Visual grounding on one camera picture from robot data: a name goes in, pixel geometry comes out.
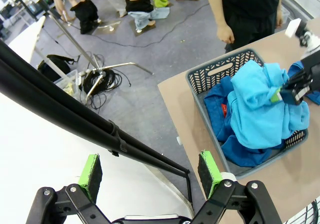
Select blue jeans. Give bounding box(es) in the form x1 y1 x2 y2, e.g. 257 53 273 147
127 6 171 32

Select light blue terry garment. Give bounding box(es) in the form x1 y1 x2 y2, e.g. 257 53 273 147
227 59 311 150

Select clear plastic storage box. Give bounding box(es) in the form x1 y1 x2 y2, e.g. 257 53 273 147
53 69 83 101

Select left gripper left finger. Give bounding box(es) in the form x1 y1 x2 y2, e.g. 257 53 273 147
26 154 112 224

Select black cable coil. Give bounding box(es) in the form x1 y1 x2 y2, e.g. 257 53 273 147
82 67 132 110

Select black wire fan guard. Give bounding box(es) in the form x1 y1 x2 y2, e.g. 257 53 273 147
282 199 320 224

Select person's right forearm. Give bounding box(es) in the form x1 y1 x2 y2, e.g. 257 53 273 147
205 0 229 28

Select person's left forearm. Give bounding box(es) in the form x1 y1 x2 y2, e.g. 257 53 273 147
274 0 284 15

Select white platform board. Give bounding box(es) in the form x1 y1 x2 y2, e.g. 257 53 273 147
0 91 196 224

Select dark blue polo shirt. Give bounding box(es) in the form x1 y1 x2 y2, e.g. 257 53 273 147
287 60 320 106

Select dark blue terry garment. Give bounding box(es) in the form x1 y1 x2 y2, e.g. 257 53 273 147
203 75 286 169

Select long black floor cable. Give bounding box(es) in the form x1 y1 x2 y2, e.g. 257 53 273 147
98 2 211 48

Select gray plastic lattice basket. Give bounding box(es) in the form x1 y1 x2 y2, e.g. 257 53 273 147
185 48 310 180

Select white table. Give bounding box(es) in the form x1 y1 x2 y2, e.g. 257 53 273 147
4 15 72 81

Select mannequin base plate with knob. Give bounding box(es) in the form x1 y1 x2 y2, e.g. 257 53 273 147
93 20 121 36

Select beige mannequin in red top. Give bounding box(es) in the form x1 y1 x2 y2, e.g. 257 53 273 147
48 0 76 22

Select thick black folded tripod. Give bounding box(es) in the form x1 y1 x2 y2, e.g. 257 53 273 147
0 40 193 205

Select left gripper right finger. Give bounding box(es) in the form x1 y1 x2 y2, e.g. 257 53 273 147
192 150 283 224

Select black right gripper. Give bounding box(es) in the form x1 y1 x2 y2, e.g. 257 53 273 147
271 50 320 102

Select person's right hand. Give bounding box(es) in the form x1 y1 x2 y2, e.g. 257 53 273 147
216 23 236 44

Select person's left hand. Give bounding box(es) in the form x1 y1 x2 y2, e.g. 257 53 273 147
274 12 285 29

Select black backpack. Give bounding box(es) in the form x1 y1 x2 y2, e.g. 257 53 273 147
37 54 76 83

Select black trousers at mannequin feet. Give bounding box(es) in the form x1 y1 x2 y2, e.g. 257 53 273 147
70 0 100 35

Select chrome light stand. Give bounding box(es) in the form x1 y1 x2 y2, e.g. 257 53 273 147
47 10 155 105

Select dark mannequin base plate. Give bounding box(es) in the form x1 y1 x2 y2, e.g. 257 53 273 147
128 18 161 38

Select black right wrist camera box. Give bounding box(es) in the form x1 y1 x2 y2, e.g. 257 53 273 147
279 83 314 107

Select black trousers over jeans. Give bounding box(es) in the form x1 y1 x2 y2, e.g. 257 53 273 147
124 0 155 14

